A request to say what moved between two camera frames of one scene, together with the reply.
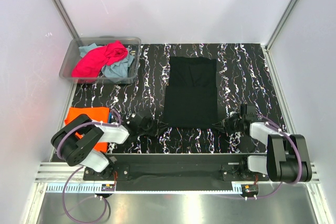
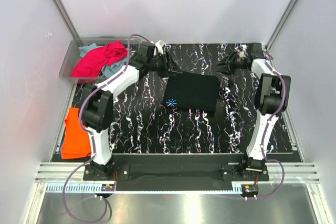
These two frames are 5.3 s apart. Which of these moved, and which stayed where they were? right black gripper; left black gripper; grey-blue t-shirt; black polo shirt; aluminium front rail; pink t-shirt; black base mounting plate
Moved: right black gripper; black polo shirt; left black gripper
Stayed: aluminium front rail; grey-blue t-shirt; pink t-shirt; black base mounting plate
